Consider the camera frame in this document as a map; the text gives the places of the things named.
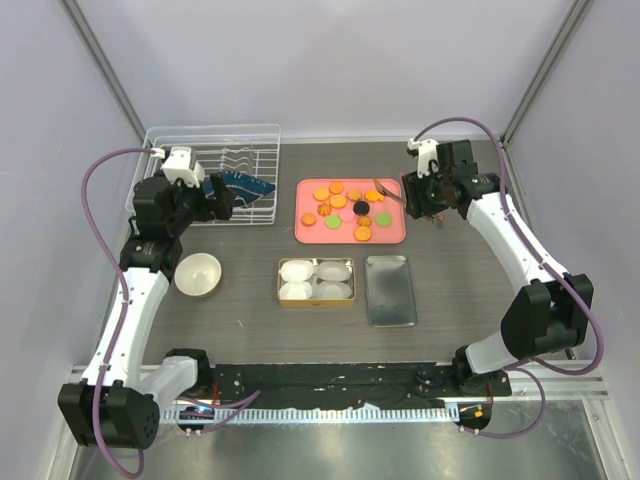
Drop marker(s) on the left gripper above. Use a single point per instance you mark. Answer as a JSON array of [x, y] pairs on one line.
[[207, 206]]

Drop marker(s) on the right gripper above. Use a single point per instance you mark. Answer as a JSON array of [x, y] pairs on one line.
[[417, 203]]

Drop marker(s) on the metal tongs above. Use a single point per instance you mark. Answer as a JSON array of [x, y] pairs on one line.
[[437, 220]]

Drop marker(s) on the green round cookie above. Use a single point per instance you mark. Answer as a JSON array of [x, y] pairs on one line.
[[383, 219], [333, 222]]

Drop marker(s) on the black round cookie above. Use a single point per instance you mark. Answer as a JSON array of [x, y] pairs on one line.
[[361, 208]]

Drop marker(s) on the orange swirl cookie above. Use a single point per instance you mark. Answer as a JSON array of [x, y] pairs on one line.
[[364, 220], [325, 209]]

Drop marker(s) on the large orange round cookie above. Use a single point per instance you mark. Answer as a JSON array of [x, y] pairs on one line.
[[363, 234]]

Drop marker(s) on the silver tin lid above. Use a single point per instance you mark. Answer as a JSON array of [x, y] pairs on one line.
[[390, 295]]

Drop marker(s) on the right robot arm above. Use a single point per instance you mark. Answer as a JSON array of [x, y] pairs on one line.
[[547, 313]]

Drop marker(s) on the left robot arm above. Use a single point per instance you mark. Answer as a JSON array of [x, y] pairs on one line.
[[113, 403]]

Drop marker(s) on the blue patterned plate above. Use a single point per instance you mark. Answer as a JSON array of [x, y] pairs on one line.
[[246, 189]]

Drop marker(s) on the orange scalloped cookie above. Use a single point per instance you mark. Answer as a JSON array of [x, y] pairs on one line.
[[373, 196]]

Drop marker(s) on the pink round cookie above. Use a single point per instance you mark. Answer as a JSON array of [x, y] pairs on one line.
[[347, 215]]

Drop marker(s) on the white bowl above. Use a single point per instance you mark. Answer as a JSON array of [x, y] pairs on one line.
[[198, 275]]

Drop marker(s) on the orange round cookie middle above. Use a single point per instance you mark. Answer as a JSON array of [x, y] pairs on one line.
[[338, 201]]

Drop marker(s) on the orange round cookie left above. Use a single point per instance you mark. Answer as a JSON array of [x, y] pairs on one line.
[[308, 219]]

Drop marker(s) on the orange round cookie top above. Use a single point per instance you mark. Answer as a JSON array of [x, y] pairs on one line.
[[336, 188]]

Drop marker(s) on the orange cookie upper left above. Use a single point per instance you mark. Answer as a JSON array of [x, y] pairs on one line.
[[321, 194]]

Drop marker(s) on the pink tray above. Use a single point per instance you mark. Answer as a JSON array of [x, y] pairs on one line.
[[321, 235]]

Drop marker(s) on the gold cookie tin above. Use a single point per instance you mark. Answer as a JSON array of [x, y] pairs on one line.
[[315, 282]]

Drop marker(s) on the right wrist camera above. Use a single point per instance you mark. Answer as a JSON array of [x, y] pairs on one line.
[[427, 156]]

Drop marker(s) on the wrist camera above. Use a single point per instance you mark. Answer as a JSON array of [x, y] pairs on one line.
[[179, 164], [427, 156]]

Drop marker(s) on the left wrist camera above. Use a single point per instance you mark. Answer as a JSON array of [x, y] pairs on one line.
[[179, 164]]

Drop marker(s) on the white wire dish rack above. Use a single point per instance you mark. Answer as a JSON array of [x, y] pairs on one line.
[[245, 156]]

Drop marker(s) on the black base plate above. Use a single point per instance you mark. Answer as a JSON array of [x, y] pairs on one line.
[[340, 386]]

